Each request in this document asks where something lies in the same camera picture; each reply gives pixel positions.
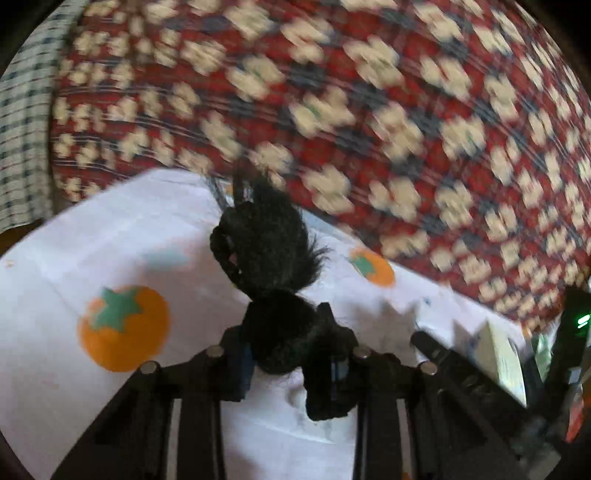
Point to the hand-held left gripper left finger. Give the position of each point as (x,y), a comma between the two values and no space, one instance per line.
(242,374)

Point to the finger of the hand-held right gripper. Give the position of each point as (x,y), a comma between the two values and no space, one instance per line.
(452,364)

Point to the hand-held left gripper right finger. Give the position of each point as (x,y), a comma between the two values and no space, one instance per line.
(340,371)

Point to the green white knitted cloth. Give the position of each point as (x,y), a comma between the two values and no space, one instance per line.
(541,350)

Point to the black scrunchie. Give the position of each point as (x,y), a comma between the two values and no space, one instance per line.
(281,332)

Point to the yellow dotted tissue pack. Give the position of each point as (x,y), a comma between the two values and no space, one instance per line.
(501,360)

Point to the white persimmon print tablecloth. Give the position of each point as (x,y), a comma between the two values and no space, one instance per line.
(138,230)

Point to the red plaid bear print blanket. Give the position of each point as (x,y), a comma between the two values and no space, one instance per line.
(369,115)

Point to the white green checked cloth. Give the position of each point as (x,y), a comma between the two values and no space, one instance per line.
(27,138)

